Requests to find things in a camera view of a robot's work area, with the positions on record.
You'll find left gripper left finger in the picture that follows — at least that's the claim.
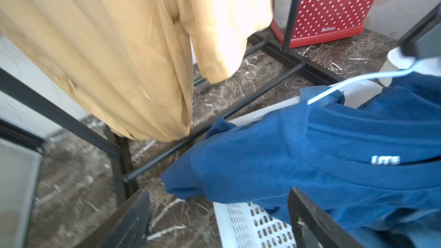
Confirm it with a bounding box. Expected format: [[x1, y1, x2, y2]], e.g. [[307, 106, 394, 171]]
[[77, 189, 150, 248]]

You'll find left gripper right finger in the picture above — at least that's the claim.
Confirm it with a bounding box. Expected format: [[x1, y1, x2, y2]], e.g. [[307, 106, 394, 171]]
[[288, 188, 362, 248]]

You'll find dark blue t-shirt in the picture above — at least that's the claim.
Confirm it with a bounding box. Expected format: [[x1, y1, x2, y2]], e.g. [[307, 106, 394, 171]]
[[161, 72, 441, 231]]

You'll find slate blue t-shirt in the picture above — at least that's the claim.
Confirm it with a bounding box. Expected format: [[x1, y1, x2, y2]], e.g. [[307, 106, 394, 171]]
[[350, 209, 441, 248]]

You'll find light blue hanger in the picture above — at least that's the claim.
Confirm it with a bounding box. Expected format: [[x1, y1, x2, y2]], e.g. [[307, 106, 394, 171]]
[[307, 60, 421, 105]]

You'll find tan yellow t-shirt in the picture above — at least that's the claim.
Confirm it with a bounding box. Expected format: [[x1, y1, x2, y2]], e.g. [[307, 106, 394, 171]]
[[0, 0, 273, 143]]

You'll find black clothes rack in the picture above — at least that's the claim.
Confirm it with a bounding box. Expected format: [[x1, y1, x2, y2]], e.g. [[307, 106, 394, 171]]
[[0, 0, 345, 207]]

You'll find white plastic basket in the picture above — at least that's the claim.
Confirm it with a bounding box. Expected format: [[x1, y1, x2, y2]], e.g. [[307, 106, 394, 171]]
[[213, 80, 382, 248]]

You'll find white plastic bin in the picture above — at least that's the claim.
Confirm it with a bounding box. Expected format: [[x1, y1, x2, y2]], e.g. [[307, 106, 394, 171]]
[[380, 47, 441, 76]]

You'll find red toaster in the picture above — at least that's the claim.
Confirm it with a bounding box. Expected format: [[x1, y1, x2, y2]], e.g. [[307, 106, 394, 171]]
[[290, 0, 374, 48]]

